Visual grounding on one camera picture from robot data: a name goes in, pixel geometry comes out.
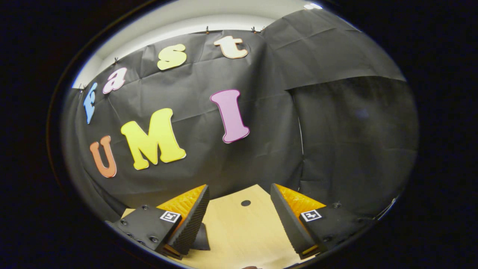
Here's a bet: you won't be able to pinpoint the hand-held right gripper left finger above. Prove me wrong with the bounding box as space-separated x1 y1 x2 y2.
106 184 210 261

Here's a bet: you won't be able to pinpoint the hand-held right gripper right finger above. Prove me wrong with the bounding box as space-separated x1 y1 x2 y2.
270 183 375 261

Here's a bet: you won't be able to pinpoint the dark grey jeans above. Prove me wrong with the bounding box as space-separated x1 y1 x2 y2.
191 223 211 251

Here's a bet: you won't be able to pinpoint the black backdrop cloth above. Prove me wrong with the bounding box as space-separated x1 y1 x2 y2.
62 8 419 225

